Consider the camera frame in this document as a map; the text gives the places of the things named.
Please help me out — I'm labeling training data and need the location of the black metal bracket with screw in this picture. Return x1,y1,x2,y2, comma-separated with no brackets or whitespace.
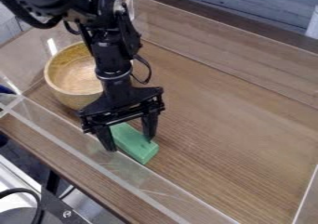
38,190,93,224

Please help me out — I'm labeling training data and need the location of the green rectangular block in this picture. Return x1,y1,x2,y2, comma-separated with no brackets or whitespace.
112,123,160,165

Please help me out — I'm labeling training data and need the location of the black floor cable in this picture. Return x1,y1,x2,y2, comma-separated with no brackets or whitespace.
0,188,45,224

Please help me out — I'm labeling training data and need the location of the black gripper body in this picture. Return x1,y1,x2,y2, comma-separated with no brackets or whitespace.
79,70,165,133

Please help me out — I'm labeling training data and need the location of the brown wooden bowl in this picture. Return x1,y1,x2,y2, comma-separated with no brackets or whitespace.
45,42,104,110

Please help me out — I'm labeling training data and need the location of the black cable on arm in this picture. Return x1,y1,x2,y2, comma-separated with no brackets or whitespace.
130,54,153,86

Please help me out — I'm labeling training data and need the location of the clear acrylic front barrier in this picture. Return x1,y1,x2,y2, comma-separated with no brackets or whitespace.
0,73,240,224

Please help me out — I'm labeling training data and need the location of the clear acrylic corner bracket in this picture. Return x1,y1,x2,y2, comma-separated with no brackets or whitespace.
126,0,136,21

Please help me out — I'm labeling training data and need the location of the black table leg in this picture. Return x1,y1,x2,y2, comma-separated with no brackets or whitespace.
46,171,62,194

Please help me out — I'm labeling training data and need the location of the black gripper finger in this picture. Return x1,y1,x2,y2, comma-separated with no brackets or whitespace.
97,126,117,152
142,112,158,141

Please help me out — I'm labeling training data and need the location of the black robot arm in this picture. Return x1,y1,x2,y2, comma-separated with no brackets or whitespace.
0,0,166,152

